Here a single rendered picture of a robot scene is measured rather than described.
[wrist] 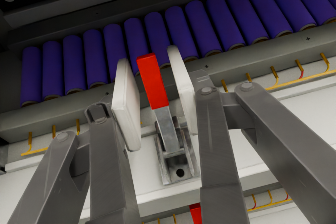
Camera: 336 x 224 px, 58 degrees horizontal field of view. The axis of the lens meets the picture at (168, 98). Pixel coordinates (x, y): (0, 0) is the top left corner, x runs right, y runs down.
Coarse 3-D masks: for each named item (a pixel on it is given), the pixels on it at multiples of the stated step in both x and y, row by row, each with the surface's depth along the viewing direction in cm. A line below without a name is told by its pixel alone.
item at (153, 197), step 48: (48, 0) 29; (96, 0) 29; (0, 96) 29; (0, 144) 25; (48, 144) 26; (144, 144) 24; (192, 144) 23; (240, 144) 23; (0, 192) 24; (144, 192) 22; (192, 192) 22
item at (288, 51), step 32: (320, 32) 24; (192, 64) 24; (224, 64) 24; (256, 64) 24; (288, 64) 25; (64, 96) 25; (96, 96) 24; (0, 128) 24; (32, 128) 25; (64, 128) 26
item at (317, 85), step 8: (320, 80) 24; (328, 80) 24; (288, 88) 24; (296, 88) 24; (304, 88) 24; (312, 88) 24; (320, 88) 24; (280, 96) 24; (288, 96) 24; (184, 120) 24; (144, 128) 24; (152, 128) 24; (144, 136) 24; (24, 160) 24; (32, 160) 24; (40, 160) 24; (8, 168) 24; (16, 168) 24; (24, 168) 25
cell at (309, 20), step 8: (280, 0) 27; (288, 0) 27; (296, 0) 26; (280, 8) 28; (288, 8) 26; (296, 8) 26; (304, 8) 26; (288, 16) 26; (296, 16) 26; (304, 16) 25; (296, 24) 26; (304, 24) 25; (312, 24) 25
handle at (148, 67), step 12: (144, 60) 18; (156, 60) 18; (144, 72) 19; (156, 72) 19; (144, 84) 19; (156, 84) 19; (156, 96) 19; (156, 108) 20; (168, 108) 20; (168, 120) 20; (168, 132) 21; (168, 144) 21
